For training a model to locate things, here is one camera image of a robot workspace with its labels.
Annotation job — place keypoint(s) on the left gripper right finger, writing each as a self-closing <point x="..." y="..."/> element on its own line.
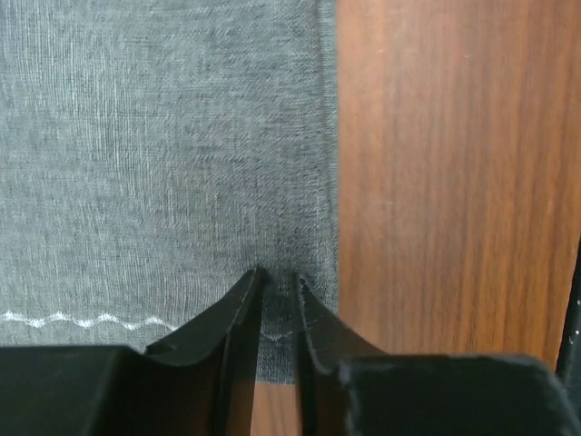
<point x="321" y="342"/>

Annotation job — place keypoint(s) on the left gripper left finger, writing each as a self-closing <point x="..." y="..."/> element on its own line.
<point x="210" y="364"/>

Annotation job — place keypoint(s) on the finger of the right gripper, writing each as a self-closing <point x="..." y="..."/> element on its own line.
<point x="568" y="361"/>

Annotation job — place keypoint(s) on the grey cloth napkin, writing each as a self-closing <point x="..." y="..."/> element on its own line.
<point x="152" y="152"/>

